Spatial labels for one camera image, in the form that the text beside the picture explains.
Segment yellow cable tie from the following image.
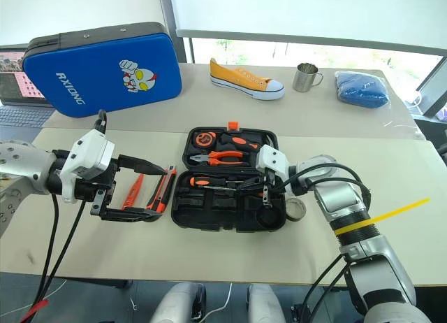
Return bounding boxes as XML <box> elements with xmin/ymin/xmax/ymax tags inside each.
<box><xmin>334</xmin><ymin>197</ymin><xmax>431</xmax><ymax>236</ymax></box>

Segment red tape flag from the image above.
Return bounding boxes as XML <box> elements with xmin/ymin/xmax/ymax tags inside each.
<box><xmin>20</xmin><ymin>299</ymin><xmax>50</xmax><ymax>323</ymax></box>

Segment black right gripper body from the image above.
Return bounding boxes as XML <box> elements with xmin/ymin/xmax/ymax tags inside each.
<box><xmin>258</xmin><ymin>166</ymin><xmax>286</xmax><ymax>212</ymax></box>

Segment grey laptop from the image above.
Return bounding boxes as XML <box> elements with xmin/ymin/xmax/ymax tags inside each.
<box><xmin>0</xmin><ymin>45</ymin><xmax>57</xmax><ymax>130</ymax></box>

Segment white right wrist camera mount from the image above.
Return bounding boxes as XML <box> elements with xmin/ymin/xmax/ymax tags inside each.
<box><xmin>256</xmin><ymin>144</ymin><xmax>291</xmax><ymax>180</ymax></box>

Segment black monitor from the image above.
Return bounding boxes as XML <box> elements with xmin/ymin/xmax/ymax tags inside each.
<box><xmin>417</xmin><ymin>55</ymin><xmax>447</xmax><ymax>120</ymax></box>

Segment black plastic tool case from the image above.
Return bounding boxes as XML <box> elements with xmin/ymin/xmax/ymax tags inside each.
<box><xmin>170</xmin><ymin>122</ymin><xmax>288</xmax><ymax>233</ymax></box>

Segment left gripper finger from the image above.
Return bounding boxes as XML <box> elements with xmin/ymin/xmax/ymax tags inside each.
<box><xmin>99</xmin><ymin>204</ymin><xmax>165</xmax><ymax>224</ymax></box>
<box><xmin>117</xmin><ymin>154</ymin><xmax>167</xmax><ymax>176</ymax></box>

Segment black floor caster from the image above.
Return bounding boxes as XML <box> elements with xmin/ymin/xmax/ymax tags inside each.
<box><xmin>291</xmin><ymin>303</ymin><xmax>312</xmax><ymax>323</ymax></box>

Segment orange black screwdriver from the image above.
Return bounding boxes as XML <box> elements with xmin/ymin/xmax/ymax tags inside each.
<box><xmin>201</xmin><ymin>185</ymin><xmax>245</xmax><ymax>192</ymax></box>
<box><xmin>188</xmin><ymin>175</ymin><xmax>242</xmax><ymax>188</ymax></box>

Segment orange voltage tester pen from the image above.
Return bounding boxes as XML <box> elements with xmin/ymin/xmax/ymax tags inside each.
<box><xmin>121</xmin><ymin>173</ymin><xmax>145</xmax><ymax>210</ymax></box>

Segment orange black utility knife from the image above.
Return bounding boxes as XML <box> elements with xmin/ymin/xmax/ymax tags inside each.
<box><xmin>145</xmin><ymin>165</ymin><xmax>177</xmax><ymax>212</ymax></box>

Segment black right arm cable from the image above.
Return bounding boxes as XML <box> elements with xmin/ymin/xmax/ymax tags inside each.
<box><xmin>283</xmin><ymin>161</ymin><xmax>372</xmax><ymax>323</ymax></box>
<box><xmin>275</xmin><ymin>175</ymin><xmax>367</xmax><ymax>323</ymax></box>

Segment steel mug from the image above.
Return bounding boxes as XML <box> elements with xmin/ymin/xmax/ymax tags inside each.
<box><xmin>292</xmin><ymin>62</ymin><xmax>324</xmax><ymax>92</ymax></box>

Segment blue cartoon print case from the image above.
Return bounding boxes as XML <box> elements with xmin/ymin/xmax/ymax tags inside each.
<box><xmin>22</xmin><ymin>21</ymin><xmax>182</xmax><ymax>118</ymax></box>

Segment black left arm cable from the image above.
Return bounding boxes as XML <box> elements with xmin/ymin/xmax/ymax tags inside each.
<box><xmin>19</xmin><ymin>109</ymin><xmax>108</xmax><ymax>323</ymax></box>
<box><xmin>33</xmin><ymin>192</ymin><xmax>59</xmax><ymax>312</ymax></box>

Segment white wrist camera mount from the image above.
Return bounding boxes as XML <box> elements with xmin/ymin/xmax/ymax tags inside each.
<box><xmin>59</xmin><ymin>129</ymin><xmax>115</xmax><ymax>203</ymax></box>
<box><xmin>256</xmin><ymin>144</ymin><xmax>291</xmax><ymax>180</ymax></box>

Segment silver rounded leg cover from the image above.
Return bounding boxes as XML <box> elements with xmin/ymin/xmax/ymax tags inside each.
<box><xmin>247</xmin><ymin>283</ymin><xmax>286</xmax><ymax>323</ymax></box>
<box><xmin>152</xmin><ymin>282</ymin><xmax>207</xmax><ymax>323</ymax></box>

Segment orange black tape measure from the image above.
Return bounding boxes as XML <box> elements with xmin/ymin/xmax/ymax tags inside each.
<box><xmin>193</xmin><ymin>130</ymin><xmax>219</xmax><ymax>150</ymax></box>

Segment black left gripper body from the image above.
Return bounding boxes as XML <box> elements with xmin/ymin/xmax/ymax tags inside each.
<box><xmin>68</xmin><ymin>155</ymin><xmax>122</xmax><ymax>219</ymax></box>

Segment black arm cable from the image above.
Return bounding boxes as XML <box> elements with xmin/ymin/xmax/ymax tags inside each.
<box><xmin>275</xmin><ymin>175</ymin><xmax>367</xmax><ymax>323</ymax></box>
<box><xmin>33</xmin><ymin>192</ymin><xmax>59</xmax><ymax>312</ymax></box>
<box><xmin>19</xmin><ymin>109</ymin><xmax>108</xmax><ymax>323</ymax></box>
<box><xmin>283</xmin><ymin>161</ymin><xmax>372</xmax><ymax>323</ymax></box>

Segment blue cloth in plastic bag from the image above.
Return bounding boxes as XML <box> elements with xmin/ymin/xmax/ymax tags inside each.
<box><xmin>333</xmin><ymin>70</ymin><xmax>391</xmax><ymax>109</ymax></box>

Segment orange handled pliers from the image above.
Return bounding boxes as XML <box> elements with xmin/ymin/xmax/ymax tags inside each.
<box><xmin>189</xmin><ymin>150</ymin><xmax>244</xmax><ymax>167</ymax></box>

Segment yellow canvas sneaker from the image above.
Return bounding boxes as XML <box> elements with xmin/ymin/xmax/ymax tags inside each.
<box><xmin>209</xmin><ymin>57</ymin><xmax>286</xmax><ymax>101</ymax></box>

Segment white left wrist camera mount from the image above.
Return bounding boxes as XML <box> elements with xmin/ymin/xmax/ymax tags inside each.
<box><xmin>59</xmin><ymin>129</ymin><xmax>115</xmax><ymax>203</ymax></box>

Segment orange black claw hammer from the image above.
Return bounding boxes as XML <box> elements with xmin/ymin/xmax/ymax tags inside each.
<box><xmin>219</xmin><ymin>132</ymin><xmax>277</xmax><ymax>155</ymax></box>

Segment white power adapter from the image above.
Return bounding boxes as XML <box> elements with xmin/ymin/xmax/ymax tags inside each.
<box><xmin>406</xmin><ymin>90</ymin><xmax>423</xmax><ymax>109</ymax></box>

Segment white roller blind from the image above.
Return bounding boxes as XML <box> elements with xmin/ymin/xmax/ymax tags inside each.
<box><xmin>169</xmin><ymin>0</ymin><xmax>447</xmax><ymax>51</ymax></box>

